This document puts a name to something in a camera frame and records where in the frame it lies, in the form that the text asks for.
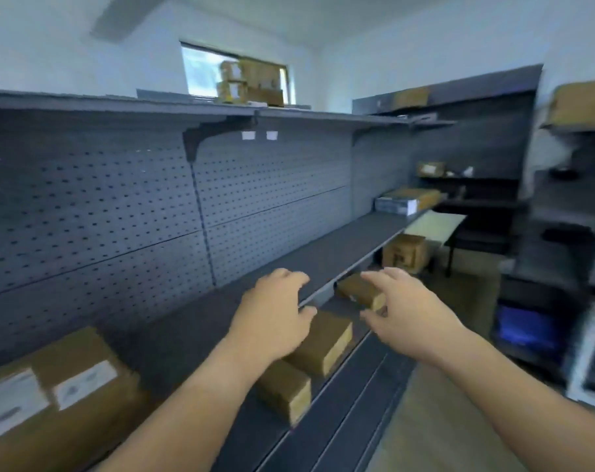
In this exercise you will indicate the small labelled cardboard carton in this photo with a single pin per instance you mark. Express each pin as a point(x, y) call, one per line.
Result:
point(231, 91)
point(231, 71)

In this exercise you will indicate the person's left forearm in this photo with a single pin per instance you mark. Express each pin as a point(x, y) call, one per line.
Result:
point(179, 422)

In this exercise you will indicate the cardboard boxes at window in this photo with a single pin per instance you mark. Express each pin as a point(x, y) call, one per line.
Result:
point(201, 68)

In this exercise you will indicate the grey blue box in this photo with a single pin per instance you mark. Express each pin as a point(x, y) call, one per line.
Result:
point(393, 206)

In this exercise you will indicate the grey metal pegboard shelf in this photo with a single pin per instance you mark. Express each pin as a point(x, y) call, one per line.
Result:
point(81, 191)

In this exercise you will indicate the black handheld device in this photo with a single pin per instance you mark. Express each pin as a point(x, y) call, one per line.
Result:
point(563, 173)

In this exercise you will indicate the small beige table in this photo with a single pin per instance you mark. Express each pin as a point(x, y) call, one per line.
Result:
point(435, 226)

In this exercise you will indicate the large cardboard carton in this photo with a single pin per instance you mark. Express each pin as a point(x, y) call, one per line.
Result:
point(260, 73)
point(265, 95)

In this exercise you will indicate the brown box white label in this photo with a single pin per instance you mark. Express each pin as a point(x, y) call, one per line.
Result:
point(430, 169)

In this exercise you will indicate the small white object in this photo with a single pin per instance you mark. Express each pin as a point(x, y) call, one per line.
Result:
point(468, 171)

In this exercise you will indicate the wide brown cardboard carton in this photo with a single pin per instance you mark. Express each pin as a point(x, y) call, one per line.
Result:
point(580, 103)

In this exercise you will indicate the person's right hand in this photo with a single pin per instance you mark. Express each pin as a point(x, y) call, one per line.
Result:
point(410, 324)

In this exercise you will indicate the brown labelled parcel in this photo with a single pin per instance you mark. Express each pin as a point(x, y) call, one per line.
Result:
point(81, 427)

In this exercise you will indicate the person's right forearm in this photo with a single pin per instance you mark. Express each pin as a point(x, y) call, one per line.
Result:
point(523, 403)

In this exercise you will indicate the person's left hand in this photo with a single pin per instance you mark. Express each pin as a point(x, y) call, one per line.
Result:
point(268, 324)

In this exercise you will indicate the blue plastic crate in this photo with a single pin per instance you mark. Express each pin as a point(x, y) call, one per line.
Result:
point(528, 326)

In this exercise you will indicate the printed brown carton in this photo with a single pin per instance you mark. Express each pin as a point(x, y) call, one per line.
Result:
point(405, 253)

